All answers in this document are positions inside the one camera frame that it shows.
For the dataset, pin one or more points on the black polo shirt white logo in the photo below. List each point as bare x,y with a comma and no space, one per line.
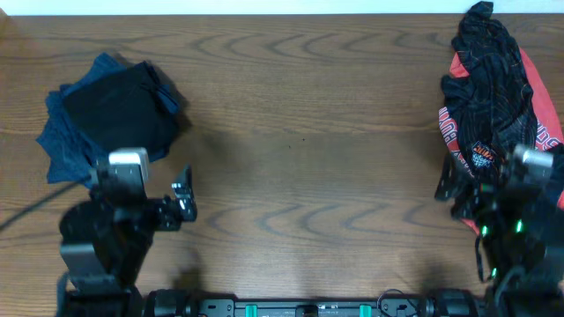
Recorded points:
130,108

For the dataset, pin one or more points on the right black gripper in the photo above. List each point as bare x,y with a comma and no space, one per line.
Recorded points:
479,195

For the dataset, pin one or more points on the red garment white lettering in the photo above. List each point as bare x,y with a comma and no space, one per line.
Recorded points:
549,133

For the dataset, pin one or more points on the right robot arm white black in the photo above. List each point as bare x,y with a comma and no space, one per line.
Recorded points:
519,244

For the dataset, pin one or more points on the folded navy blue garment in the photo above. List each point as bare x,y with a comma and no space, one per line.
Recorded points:
71,154

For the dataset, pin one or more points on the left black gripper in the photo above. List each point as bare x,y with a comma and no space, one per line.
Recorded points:
169,214

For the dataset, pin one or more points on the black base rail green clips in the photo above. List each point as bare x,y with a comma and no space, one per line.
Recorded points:
391,303

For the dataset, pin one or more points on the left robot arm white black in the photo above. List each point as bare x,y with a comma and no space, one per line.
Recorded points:
105,241

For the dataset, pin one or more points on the black patterned orange line garment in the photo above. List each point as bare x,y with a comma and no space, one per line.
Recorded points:
489,96

